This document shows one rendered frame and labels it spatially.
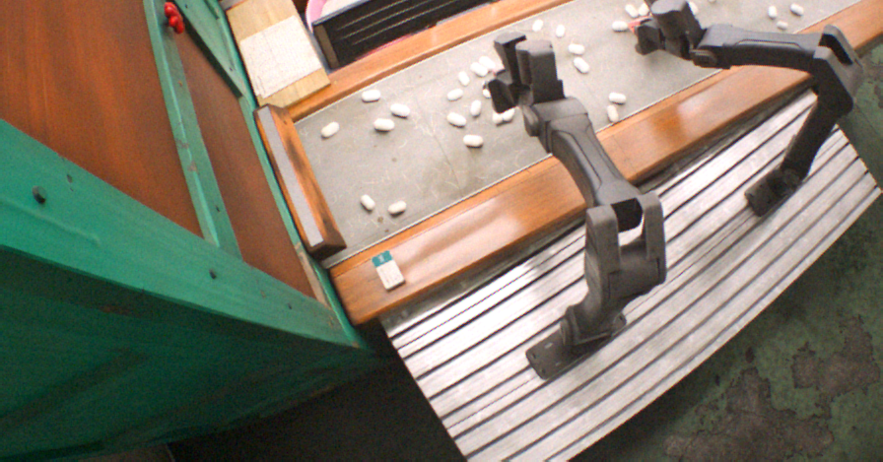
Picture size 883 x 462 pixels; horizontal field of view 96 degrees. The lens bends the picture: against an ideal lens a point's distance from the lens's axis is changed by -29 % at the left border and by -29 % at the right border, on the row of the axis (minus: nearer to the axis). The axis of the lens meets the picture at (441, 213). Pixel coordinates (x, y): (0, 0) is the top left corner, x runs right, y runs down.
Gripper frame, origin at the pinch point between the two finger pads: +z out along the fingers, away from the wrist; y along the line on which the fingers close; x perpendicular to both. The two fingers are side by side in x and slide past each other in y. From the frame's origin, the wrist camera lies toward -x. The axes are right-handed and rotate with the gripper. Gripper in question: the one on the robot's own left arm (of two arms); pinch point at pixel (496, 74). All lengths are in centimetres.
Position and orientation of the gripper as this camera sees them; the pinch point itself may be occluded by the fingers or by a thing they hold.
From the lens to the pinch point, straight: 101.1
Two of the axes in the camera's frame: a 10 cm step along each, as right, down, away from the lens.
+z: -3.2, -4.7, 8.2
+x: 3.3, 7.6, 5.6
